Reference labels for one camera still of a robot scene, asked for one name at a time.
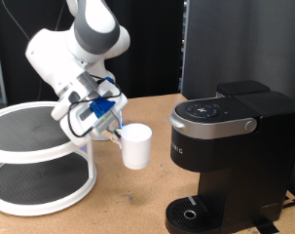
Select aluminium frame post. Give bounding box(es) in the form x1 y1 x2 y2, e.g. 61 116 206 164
180 0 191 96

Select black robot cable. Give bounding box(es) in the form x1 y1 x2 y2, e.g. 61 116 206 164
66 74 124 139

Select black power cord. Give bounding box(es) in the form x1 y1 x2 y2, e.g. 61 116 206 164
281 194 295 210

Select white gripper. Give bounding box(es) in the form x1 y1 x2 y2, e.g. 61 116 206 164
51 77 129 146

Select white two-tier turntable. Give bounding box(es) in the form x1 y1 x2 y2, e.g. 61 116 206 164
0 100 97 217

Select thin black hanging cable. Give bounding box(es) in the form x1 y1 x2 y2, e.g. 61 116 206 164
0 0 65 101

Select black Keurig coffee machine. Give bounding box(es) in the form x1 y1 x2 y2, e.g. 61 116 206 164
165 80 295 234

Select white mug with green tape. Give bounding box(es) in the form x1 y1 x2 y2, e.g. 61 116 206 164
116 122 153 171

